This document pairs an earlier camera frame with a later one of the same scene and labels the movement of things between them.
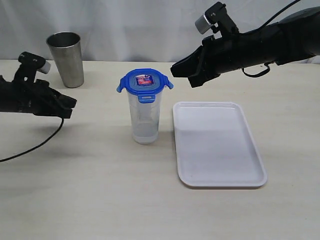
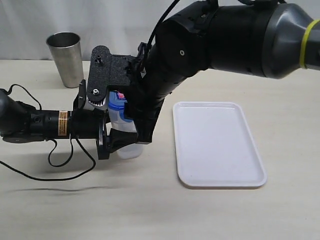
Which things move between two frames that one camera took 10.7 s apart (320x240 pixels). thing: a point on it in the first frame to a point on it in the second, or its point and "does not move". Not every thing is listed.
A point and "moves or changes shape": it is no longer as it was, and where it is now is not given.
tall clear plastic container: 145,118 moves or changes shape
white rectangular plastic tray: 215,146 does not move
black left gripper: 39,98 to 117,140
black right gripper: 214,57 to 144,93
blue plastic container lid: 144,82 moves or changes shape
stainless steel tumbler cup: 66,48 does not move
